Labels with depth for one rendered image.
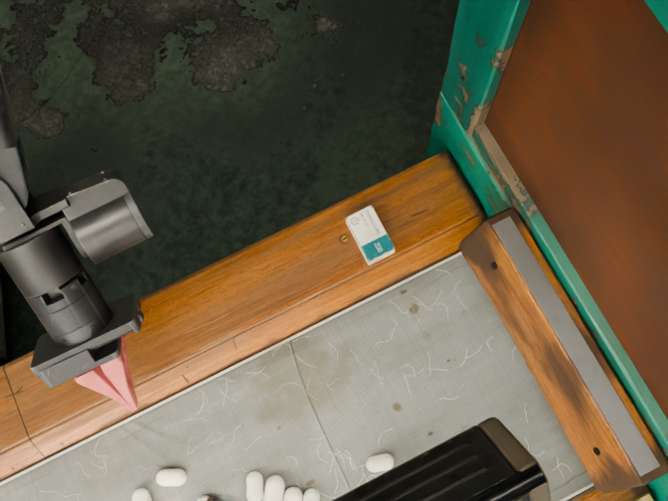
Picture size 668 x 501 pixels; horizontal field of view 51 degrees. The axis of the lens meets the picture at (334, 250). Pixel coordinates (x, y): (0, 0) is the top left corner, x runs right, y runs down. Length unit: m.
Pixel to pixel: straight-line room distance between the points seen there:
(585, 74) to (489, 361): 0.40
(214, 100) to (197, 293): 1.01
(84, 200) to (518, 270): 0.43
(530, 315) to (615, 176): 0.22
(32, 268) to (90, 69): 1.32
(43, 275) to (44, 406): 0.26
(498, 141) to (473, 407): 0.30
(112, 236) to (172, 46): 1.29
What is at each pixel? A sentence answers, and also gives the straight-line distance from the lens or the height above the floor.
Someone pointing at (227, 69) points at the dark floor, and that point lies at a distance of 1.84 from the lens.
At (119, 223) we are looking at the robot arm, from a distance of 0.64.
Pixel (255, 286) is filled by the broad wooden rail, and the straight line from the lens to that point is 0.83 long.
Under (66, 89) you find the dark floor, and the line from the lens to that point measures 1.93.
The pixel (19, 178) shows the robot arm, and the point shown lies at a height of 1.05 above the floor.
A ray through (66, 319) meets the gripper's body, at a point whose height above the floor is 0.96.
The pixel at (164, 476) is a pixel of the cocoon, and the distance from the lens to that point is 0.84.
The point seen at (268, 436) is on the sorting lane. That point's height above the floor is 0.74.
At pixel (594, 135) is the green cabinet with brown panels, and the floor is 1.06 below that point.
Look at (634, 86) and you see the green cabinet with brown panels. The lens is 0.52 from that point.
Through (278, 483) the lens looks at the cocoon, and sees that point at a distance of 0.81.
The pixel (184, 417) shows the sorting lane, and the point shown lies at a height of 0.74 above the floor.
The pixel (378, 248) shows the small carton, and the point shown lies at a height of 0.78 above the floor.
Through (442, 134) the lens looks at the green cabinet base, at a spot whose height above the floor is 0.77.
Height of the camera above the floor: 1.57
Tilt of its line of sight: 75 degrees down
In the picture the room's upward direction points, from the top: 9 degrees counter-clockwise
